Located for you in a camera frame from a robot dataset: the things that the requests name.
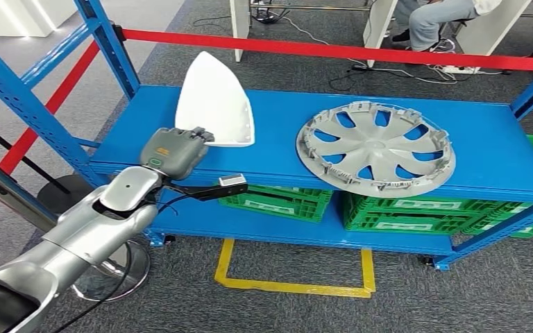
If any white plinth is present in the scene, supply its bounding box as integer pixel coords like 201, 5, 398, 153
0, 0, 76, 37

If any grey wheel hubcap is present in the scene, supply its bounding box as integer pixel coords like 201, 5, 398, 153
296, 101, 457, 198

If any long red barrier belt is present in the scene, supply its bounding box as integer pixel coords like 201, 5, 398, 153
120, 28, 533, 72

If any white power strip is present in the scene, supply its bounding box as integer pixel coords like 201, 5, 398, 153
443, 64, 481, 74

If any short red barrier belt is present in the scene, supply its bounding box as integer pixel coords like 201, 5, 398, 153
0, 41, 101, 176

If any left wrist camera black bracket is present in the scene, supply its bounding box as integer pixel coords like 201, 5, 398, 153
162, 173, 249, 203

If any blue metal shelf rack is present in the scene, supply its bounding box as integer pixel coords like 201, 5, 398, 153
0, 0, 533, 272

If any person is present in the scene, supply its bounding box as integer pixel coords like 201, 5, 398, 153
390, 0, 504, 52

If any yellow tape outline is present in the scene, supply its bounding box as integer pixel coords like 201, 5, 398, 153
214, 238, 377, 299

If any white triangular plastic part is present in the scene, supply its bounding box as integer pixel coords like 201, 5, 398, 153
175, 51, 256, 148

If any white desk side panel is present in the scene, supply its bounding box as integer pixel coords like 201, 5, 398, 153
363, 0, 398, 67
457, 0, 532, 56
228, 0, 251, 62

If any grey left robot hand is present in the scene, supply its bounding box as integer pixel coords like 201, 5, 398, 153
139, 127, 215, 181

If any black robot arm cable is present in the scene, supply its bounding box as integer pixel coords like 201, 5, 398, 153
50, 193, 189, 333

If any metal desk crossbar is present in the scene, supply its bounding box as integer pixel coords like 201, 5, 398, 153
250, 3, 373, 11

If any white cable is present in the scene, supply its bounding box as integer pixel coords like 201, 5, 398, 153
281, 15, 458, 85

